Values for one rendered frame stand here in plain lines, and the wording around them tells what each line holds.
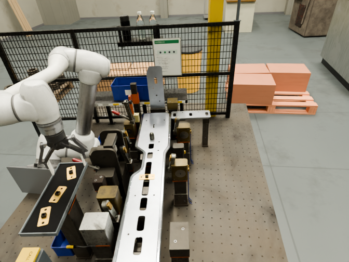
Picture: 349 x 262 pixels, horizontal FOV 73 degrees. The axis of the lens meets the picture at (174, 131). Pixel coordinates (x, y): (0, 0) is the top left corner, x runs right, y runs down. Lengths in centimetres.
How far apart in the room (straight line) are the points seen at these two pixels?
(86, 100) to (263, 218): 126
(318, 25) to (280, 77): 417
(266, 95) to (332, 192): 156
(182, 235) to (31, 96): 76
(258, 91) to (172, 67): 187
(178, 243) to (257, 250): 53
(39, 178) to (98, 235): 80
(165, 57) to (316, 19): 640
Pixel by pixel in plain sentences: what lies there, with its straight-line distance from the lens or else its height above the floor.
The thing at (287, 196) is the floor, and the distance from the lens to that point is 266.
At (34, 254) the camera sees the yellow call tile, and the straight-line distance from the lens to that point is 100.
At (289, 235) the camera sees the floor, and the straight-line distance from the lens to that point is 240.
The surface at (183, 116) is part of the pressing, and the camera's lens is 174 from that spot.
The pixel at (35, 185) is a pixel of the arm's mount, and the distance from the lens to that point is 182.
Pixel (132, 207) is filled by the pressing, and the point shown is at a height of 100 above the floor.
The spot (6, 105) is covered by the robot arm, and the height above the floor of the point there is 156.
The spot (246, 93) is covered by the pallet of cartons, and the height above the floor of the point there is 32.
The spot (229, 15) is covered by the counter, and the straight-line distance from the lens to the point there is 823.
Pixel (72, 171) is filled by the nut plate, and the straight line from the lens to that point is 120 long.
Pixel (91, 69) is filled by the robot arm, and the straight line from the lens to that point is 145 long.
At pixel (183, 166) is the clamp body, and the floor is 104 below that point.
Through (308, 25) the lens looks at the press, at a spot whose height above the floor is 34.
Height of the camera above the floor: 193
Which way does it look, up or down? 36 degrees down
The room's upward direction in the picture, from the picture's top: 3 degrees counter-clockwise
